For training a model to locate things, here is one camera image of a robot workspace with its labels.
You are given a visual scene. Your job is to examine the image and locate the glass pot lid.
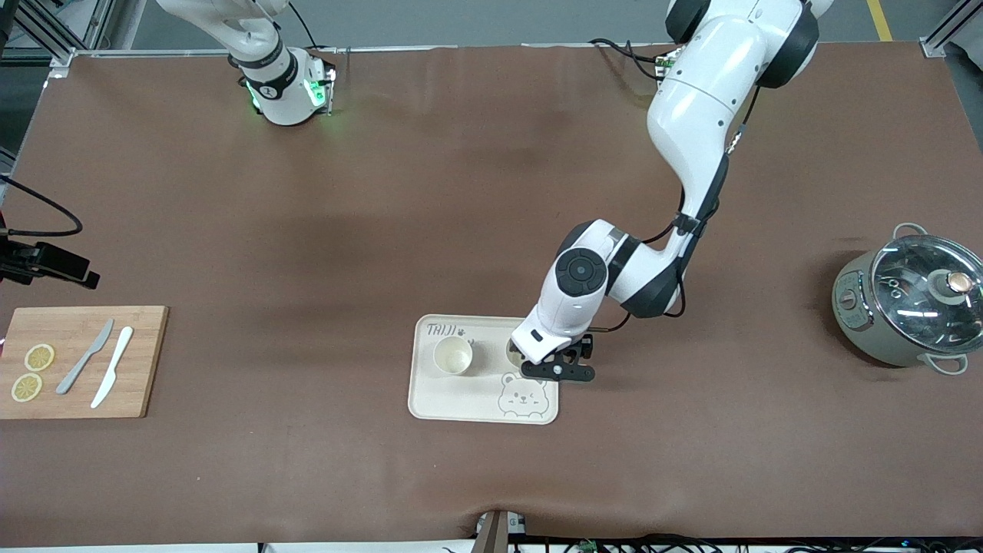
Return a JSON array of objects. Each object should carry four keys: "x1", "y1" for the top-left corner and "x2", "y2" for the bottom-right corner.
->
[{"x1": 869, "y1": 234, "x2": 983, "y2": 356}]

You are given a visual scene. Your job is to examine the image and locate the black left base cable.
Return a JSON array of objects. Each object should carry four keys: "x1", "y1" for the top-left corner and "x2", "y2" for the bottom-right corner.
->
[{"x1": 588, "y1": 37, "x2": 670, "y2": 82}]

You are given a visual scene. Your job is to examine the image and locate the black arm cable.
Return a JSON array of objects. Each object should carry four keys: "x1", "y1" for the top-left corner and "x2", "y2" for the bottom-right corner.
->
[
  {"x1": 0, "y1": 174, "x2": 84, "y2": 238},
  {"x1": 595, "y1": 81, "x2": 765, "y2": 333}
]

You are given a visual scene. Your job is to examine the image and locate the aluminium frame profile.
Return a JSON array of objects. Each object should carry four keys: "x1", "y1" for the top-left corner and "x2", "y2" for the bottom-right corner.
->
[
  {"x1": 0, "y1": 0, "x2": 116, "y2": 78},
  {"x1": 920, "y1": 0, "x2": 983, "y2": 59}
]

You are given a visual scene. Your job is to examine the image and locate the black right base cable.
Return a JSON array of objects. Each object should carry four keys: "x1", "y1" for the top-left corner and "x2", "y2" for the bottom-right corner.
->
[{"x1": 286, "y1": 0, "x2": 322, "y2": 51}]

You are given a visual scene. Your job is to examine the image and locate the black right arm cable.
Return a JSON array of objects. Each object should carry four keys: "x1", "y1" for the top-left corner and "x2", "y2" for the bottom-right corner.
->
[{"x1": 0, "y1": 174, "x2": 84, "y2": 238}]

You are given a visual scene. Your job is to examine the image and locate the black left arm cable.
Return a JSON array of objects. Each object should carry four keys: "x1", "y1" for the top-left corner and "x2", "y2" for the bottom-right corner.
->
[{"x1": 595, "y1": 81, "x2": 765, "y2": 333}]

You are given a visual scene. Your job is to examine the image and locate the bamboo cutting board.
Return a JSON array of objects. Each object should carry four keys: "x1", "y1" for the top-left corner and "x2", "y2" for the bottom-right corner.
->
[{"x1": 0, "y1": 306, "x2": 170, "y2": 420}]

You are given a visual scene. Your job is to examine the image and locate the brown mounting post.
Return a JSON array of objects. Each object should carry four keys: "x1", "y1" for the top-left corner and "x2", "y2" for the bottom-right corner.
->
[{"x1": 472, "y1": 509, "x2": 531, "y2": 553}]

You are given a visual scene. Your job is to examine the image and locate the cream bear print tray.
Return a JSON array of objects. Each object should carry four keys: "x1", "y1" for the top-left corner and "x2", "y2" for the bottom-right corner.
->
[{"x1": 407, "y1": 314, "x2": 560, "y2": 426}]

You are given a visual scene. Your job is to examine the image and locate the black base cable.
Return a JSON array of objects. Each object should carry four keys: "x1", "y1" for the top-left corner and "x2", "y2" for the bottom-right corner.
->
[
  {"x1": 286, "y1": 0, "x2": 322, "y2": 51},
  {"x1": 588, "y1": 37, "x2": 670, "y2": 82}
]

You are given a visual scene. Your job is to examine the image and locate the grey-green cooking pot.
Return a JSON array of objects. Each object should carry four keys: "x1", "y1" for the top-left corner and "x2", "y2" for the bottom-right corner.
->
[{"x1": 832, "y1": 223, "x2": 983, "y2": 376}]

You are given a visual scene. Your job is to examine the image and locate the grey plastic knife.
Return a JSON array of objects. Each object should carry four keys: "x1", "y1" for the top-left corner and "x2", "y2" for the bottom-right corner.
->
[{"x1": 55, "y1": 318, "x2": 115, "y2": 396}]

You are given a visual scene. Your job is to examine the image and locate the brown table mat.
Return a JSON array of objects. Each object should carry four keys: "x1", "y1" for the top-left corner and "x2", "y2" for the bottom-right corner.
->
[{"x1": 0, "y1": 42, "x2": 983, "y2": 548}]

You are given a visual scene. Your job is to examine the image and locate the white plastic knife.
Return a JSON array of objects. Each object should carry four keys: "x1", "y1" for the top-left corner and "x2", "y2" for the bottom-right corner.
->
[{"x1": 90, "y1": 326, "x2": 134, "y2": 409}]

